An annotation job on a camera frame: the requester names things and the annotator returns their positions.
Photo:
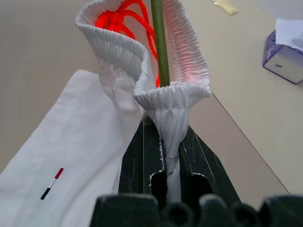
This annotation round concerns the purple tissue box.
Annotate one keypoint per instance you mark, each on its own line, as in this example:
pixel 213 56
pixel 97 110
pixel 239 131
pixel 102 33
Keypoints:
pixel 281 61

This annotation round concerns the white shorts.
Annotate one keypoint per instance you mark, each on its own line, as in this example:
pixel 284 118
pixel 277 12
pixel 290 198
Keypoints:
pixel 71 142

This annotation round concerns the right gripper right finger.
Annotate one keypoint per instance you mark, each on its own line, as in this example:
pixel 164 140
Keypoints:
pixel 201 160

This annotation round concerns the yellowish clear plastic wrapper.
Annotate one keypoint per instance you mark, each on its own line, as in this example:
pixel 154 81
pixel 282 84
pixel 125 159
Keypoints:
pixel 225 7

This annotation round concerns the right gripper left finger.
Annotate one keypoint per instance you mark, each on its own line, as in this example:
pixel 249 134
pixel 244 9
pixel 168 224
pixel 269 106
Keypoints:
pixel 135 165

